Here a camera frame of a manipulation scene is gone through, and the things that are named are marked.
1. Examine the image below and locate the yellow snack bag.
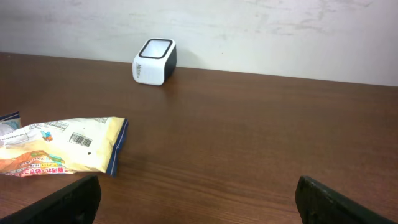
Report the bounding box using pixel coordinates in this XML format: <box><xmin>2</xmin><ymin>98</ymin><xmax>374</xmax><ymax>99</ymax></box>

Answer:
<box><xmin>1</xmin><ymin>112</ymin><xmax>129</xmax><ymax>177</ymax></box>

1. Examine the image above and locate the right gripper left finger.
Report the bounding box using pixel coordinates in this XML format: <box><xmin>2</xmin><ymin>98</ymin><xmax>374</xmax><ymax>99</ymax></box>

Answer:
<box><xmin>1</xmin><ymin>175</ymin><xmax>101</xmax><ymax>224</ymax></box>

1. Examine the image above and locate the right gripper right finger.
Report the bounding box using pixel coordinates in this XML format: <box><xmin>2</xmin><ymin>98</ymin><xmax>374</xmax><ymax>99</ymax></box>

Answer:
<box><xmin>295</xmin><ymin>176</ymin><xmax>395</xmax><ymax>224</ymax></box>

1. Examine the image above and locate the white barcode scanner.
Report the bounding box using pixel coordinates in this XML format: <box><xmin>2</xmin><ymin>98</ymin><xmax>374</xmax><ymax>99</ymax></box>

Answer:
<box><xmin>132</xmin><ymin>38</ymin><xmax>177</xmax><ymax>86</ymax></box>

